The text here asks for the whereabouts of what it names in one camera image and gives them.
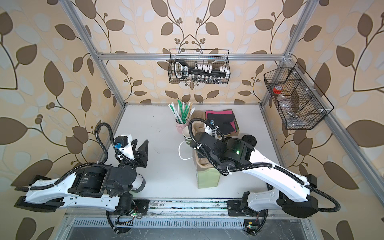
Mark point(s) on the black wire basket right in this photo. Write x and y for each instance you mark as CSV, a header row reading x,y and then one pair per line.
x,y
309,102

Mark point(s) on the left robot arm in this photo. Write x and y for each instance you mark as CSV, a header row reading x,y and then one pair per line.
x,y
94,185

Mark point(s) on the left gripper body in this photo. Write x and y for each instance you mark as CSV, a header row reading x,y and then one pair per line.
x,y
135,161

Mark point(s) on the green white paper bag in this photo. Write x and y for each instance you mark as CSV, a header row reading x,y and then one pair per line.
x,y
206,178

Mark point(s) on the red capped plastic bottle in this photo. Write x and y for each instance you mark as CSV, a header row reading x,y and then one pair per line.
x,y
285,102

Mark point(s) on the brown pulp cup carrier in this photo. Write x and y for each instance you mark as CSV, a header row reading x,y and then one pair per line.
x,y
201,162

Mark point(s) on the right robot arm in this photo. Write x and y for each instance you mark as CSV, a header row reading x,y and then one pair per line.
x,y
296,195

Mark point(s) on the black wire basket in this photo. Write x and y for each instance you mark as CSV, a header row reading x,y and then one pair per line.
x,y
216,57
309,102

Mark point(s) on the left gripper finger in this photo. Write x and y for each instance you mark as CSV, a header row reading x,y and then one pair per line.
x,y
143,155
134,146

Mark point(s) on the stack of coloured napkins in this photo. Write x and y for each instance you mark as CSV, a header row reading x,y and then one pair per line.
x,y
225,120

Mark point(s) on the black wire basket back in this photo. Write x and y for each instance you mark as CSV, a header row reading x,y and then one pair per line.
x,y
216,57

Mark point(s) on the grey duct tape roll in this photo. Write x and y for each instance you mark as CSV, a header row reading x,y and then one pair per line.
x,y
139,184

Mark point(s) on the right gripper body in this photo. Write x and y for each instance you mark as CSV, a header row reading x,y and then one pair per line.
x,y
221,142

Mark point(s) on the cup of wrapped straws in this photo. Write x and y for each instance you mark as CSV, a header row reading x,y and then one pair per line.
x,y
182,112

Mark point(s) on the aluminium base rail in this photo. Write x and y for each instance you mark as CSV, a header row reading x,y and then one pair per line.
x,y
191,208

